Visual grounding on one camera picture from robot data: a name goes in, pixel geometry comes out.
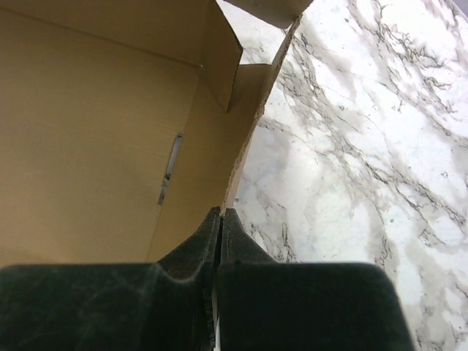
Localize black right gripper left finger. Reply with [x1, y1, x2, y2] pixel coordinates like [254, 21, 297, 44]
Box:
[1, 208, 221, 350]

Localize brown cardboard box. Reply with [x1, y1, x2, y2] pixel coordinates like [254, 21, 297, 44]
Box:
[1, 1, 309, 266]

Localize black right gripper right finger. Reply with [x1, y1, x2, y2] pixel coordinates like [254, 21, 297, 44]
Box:
[217, 209, 413, 350]

